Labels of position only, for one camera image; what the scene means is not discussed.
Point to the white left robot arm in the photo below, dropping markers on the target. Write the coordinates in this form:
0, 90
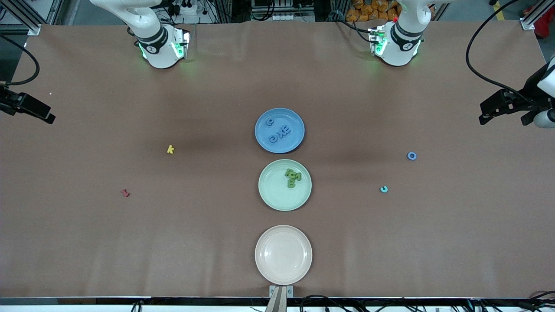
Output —
401, 47

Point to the white power strip black plugs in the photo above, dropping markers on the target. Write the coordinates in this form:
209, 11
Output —
184, 11

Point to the blue letter C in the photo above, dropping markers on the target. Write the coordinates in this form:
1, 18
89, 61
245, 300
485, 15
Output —
270, 139

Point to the green letter B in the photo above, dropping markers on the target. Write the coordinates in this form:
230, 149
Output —
289, 183

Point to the yellow letter k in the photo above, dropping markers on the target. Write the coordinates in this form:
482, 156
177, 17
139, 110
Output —
169, 150

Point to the red letter I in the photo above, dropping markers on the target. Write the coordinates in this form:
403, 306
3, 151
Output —
125, 193

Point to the orange objects pile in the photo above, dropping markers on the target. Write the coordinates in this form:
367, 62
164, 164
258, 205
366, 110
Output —
360, 11

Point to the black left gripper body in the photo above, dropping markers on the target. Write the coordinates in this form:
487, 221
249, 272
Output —
530, 103

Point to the blue letter O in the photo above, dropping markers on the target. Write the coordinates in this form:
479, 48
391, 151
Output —
408, 156

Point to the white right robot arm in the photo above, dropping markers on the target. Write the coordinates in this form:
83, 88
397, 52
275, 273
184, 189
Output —
160, 56

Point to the tan upright post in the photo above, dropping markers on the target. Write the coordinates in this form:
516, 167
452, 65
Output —
277, 303

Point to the red object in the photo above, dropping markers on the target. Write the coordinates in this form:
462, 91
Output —
545, 28

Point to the light green plate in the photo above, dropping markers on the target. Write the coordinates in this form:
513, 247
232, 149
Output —
277, 197

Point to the beige plate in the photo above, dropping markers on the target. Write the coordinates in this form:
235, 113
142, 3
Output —
283, 255

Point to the blue letter a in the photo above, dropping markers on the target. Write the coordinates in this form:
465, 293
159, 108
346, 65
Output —
267, 123

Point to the blue plate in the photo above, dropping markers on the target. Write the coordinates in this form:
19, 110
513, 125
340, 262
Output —
290, 143

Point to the aluminium frame post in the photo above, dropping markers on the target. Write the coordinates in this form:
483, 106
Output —
527, 24
34, 29

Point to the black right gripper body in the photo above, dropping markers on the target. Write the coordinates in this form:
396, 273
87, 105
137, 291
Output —
8, 104

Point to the grey metal bracket plate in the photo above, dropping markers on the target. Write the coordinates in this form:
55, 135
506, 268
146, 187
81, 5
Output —
272, 289

